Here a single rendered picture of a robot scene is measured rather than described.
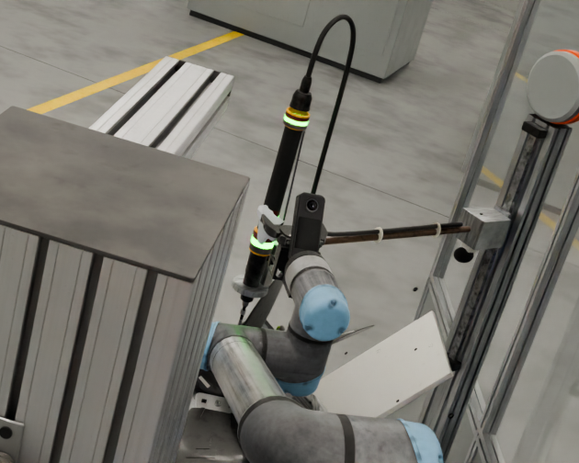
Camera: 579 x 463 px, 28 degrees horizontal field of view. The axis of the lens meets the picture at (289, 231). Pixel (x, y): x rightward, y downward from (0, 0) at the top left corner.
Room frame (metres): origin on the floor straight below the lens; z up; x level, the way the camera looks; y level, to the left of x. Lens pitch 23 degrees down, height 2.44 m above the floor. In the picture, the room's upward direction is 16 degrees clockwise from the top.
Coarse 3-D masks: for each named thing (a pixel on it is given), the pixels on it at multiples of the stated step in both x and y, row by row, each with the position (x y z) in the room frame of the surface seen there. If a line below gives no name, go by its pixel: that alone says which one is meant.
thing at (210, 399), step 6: (198, 396) 1.98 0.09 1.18; (204, 396) 1.99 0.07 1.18; (210, 396) 2.00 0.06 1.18; (216, 396) 2.00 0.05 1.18; (198, 402) 1.96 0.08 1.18; (210, 402) 1.97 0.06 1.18; (222, 402) 1.98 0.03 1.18; (210, 408) 1.95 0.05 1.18; (216, 408) 1.96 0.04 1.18; (222, 408) 1.96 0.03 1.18; (228, 408) 1.97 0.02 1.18
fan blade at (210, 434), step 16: (192, 416) 1.90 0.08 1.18; (208, 416) 1.91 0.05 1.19; (224, 416) 1.93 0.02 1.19; (192, 432) 1.85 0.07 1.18; (208, 432) 1.86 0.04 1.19; (224, 432) 1.87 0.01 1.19; (192, 448) 1.80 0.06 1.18; (208, 448) 1.81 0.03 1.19; (224, 448) 1.82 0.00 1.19; (240, 448) 1.82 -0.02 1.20
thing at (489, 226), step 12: (468, 216) 2.37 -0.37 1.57; (480, 216) 2.37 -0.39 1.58; (492, 216) 2.39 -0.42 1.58; (504, 216) 2.41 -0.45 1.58; (480, 228) 2.34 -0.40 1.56; (492, 228) 2.36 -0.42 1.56; (504, 228) 2.39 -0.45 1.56; (468, 240) 2.36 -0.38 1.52; (480, 240) 2.34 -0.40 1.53; (492, 240) 2.37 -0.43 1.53
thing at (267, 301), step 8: (280, 272) 2.23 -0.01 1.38; (280, 280) 2.29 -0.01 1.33; (272, 288) 2.24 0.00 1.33; (280, 288) 2.38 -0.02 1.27; (272, 296) 2.28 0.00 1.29; (256, 304) 2.18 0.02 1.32; (264, 304) 2.23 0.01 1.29; (272, 304) 2.32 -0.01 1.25; (256, 312) 2.20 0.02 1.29; (264, 312) 2.26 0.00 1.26; (248, 320) 2.16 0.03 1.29; (256, 320) 2.22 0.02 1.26; (264, 320) 2.28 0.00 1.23
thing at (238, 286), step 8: (272, 264) 1.97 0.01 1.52; (264, 272) 1.98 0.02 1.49; (240, 280) 1.97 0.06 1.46; (264, 280) 1.98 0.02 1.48; (240, 288) 1.94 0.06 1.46; (248, 288) 1.95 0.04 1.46; (256, 288) 1.96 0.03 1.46; (264, 288) 1.96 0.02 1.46; (248, 296) 1.94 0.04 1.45; (256, 296) 1.94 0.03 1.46; (264, 296) 1.95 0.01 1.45
